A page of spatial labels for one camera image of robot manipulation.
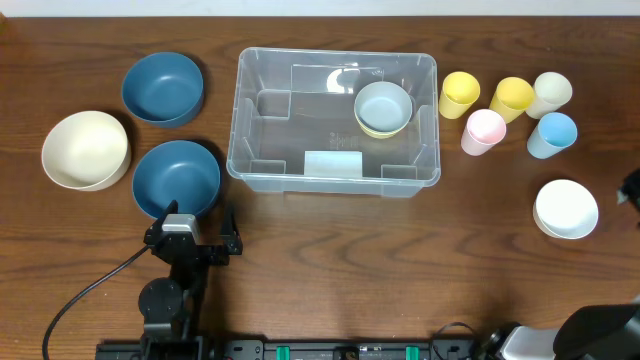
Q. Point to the light blue cup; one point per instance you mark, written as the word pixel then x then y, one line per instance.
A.
pixel 554 132

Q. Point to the grey small bowl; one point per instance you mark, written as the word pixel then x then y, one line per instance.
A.
pixel 383 106

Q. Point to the yellow cup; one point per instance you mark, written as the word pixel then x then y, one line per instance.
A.
pixel 460 90
pixel 513 95

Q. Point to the pink cup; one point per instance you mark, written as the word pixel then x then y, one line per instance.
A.
pixel 484 129

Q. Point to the clear plastic storage bin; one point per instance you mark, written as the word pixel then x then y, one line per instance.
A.
pixel 295 129

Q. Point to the blue bowl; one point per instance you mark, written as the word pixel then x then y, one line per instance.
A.
pixel 164 89
pixel 179 170

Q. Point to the blue bowl near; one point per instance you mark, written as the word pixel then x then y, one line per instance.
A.
pixel 179 170

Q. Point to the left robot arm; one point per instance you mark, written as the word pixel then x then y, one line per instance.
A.
pixel 170 305

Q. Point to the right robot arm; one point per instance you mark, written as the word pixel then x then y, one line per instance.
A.
pixel 599 332

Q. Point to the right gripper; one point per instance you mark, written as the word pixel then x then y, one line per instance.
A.
pixel 630 190

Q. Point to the cream large bowl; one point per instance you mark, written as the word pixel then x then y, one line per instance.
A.
pixel 86 151

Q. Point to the blue bowl far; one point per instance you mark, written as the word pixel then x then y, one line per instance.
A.
pixel 164 89

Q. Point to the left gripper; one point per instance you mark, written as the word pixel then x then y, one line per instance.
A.
pixel 201 252

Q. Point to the white small bowl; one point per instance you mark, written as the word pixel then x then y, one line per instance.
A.
pixel 565 209

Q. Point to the yellow small bowl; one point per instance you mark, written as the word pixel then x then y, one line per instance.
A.
pixel 379 134

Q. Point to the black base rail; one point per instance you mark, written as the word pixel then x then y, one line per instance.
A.
pixel 258 350

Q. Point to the white cup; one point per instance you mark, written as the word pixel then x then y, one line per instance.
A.
pixel 552 90

